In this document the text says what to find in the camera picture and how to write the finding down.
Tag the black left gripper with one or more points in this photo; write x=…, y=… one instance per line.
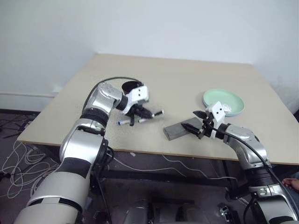
x=140, y=108

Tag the blue capped marker pen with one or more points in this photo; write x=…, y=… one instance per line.
x=122, y=122

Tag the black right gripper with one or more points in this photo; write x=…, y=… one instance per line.
x=205, y=128

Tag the blue plastic plate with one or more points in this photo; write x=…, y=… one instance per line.
x=236, y=114

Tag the beige wooden table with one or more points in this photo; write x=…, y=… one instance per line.
x=175, y=77

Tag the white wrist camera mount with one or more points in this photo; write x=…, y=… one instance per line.
x=218, y=110
x=139, y=93

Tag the dark rounded shape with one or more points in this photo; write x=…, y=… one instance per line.
x=137, y=214

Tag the bystander's bare hand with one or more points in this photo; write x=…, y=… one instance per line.
x=290, y=182

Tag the white paper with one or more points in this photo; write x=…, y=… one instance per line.
x=226, y=107

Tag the black table frame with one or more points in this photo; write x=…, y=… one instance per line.
x=163, y=176

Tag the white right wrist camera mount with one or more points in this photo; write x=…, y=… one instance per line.
x=218, y=110

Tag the small black silver fitting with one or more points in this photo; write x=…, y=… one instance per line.
x=225, y=210

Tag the white wall trim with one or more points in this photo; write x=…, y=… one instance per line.
x=23, y=94

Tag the grey glasses case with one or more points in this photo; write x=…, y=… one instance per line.
x=177, y=130

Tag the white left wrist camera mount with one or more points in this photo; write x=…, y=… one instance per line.
x=139, y=93

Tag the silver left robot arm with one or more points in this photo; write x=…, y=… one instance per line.
x=79, y=144

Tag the black capped marker pen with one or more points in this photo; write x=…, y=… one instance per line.
x=157, y=113

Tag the black plastic cup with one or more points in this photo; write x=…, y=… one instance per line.
x=128, y=86

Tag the green plastic plate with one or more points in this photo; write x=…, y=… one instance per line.
x=222, y=96

